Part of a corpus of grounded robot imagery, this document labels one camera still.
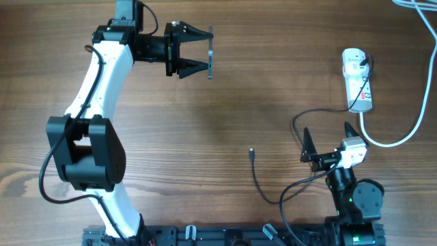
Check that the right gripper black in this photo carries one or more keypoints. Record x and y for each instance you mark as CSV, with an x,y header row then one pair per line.
x,y
323,160

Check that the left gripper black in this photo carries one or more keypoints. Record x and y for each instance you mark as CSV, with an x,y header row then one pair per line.
x,y
171,49

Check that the Galaxy smartphone teal screen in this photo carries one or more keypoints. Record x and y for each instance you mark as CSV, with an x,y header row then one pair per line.
x,y
210,52

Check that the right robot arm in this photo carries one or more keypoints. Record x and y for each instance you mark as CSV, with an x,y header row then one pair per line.
x,y
358,202

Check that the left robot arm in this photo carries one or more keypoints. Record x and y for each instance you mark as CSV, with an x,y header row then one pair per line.
x,y
84,145

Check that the white USB charger plug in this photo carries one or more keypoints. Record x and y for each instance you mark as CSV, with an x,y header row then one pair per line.
x,y
355,68

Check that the white power strip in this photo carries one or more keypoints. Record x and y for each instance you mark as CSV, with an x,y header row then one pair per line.
x,y
357,88

